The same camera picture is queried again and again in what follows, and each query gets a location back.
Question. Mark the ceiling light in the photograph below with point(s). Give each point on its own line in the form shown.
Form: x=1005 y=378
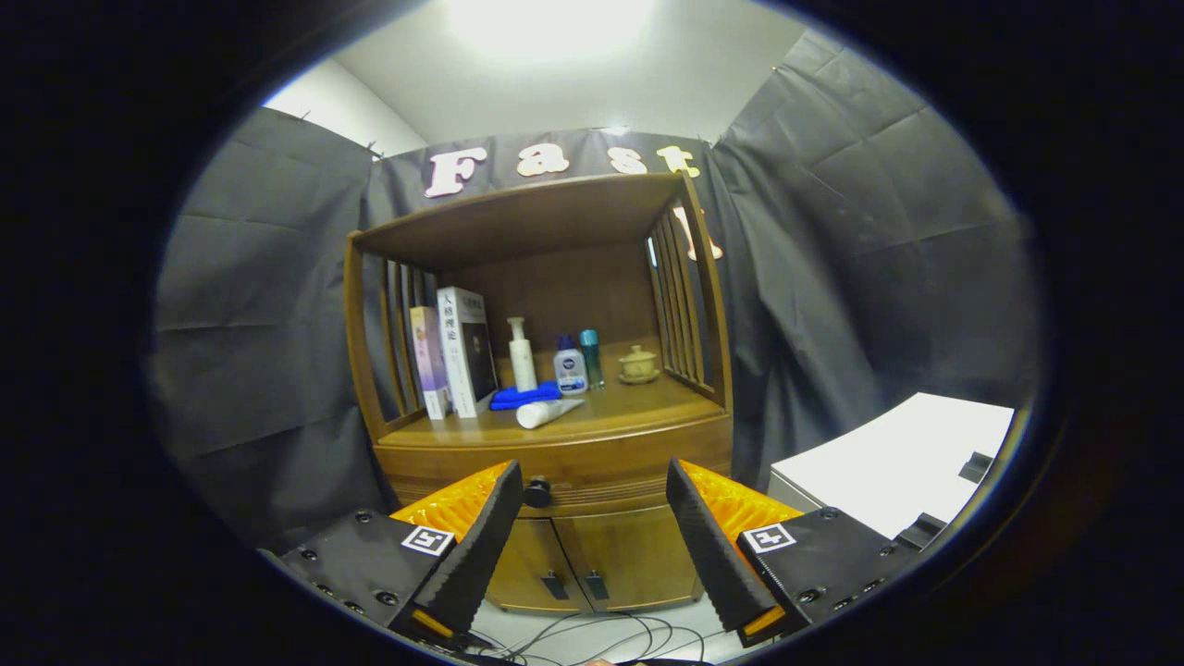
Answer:
x=550 y=23

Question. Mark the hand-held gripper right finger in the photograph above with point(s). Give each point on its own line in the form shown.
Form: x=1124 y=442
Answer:
x=712 y=555

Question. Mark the blue folded cloth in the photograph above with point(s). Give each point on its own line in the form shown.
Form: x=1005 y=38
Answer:
x=518 y=398

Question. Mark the wooden countertop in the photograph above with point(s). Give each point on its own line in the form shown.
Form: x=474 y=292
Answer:
x=629 y=412

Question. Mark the beige lidded teacup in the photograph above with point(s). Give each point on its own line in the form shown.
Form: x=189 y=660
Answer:
x=638 y=364

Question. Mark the white pump bottle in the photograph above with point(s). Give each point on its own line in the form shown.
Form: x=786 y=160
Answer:
x=523 y=365

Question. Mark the wooden cabinet door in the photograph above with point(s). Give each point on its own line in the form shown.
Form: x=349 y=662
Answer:
x=629 y=555
x=532 y=564

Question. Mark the white tube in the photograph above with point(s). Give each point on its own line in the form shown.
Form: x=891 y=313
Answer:
x=541 y=413

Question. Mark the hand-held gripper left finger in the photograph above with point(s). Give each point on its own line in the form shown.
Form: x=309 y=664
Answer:
x=476 y=546

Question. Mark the white book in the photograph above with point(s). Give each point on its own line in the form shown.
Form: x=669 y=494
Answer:
x=453 y=356

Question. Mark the teal bottle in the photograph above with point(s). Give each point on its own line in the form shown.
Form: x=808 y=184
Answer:
x=592 y=361

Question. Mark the wooden drawer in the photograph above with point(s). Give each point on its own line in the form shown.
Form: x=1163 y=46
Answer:
x=601 y=467

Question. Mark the purple book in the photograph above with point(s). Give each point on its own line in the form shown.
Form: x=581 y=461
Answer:
x=428 y=361

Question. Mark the black backdrop cloth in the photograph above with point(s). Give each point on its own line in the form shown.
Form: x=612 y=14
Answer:
x=259 y=324

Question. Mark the white bottle with blue cap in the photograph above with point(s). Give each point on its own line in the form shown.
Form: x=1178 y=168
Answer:
x=571 y=372

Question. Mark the small black desk bracket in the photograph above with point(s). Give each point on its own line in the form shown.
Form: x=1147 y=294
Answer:
x=920 y=532
x=977 y=467

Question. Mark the wooden cabinet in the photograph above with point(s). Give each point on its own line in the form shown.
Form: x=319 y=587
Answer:
x=564 y=296

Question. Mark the white desk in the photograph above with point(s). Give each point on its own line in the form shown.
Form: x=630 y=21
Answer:
x=888 y=462

